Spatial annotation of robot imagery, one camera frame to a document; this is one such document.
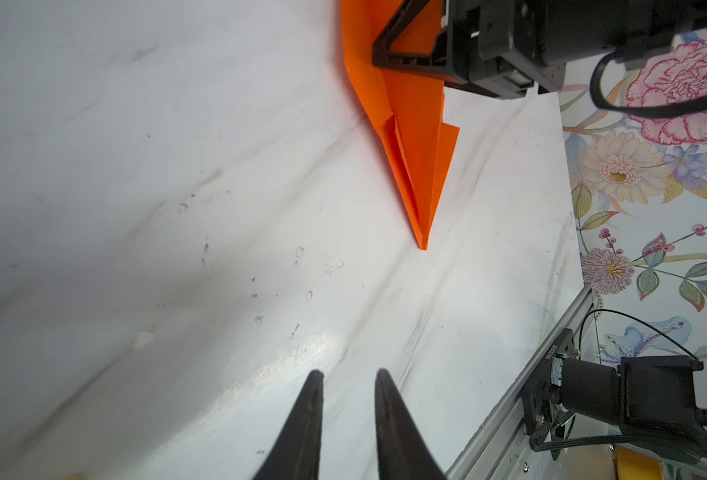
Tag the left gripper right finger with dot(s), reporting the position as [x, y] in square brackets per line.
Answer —
[401, 452]

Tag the aluminium front rail frame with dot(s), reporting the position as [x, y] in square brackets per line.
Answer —
[499, 448]

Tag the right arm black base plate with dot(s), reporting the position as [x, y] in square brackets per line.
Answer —
[650, 399]

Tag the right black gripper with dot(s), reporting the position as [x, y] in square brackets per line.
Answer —
[494, 47]

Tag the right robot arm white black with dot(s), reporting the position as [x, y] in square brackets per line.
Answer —
[636, 30]

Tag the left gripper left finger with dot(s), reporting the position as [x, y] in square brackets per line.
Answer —
[297, 451]

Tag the orange square paper sheet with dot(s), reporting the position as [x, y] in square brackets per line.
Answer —
[406, 111]

